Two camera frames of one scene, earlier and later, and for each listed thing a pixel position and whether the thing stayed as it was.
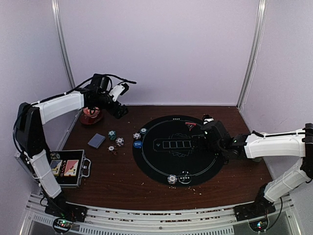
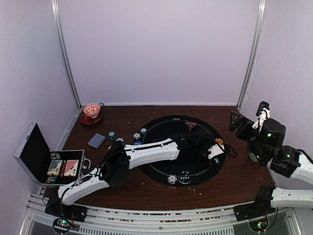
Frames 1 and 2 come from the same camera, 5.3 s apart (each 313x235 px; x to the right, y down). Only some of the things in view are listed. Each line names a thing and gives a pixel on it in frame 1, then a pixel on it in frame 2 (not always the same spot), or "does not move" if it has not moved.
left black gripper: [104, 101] to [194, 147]
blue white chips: [172, 179] does not move
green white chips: [143, 130] does not move
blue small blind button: [137, 144] does not move
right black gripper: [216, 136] to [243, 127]
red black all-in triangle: [190, 125] does not move
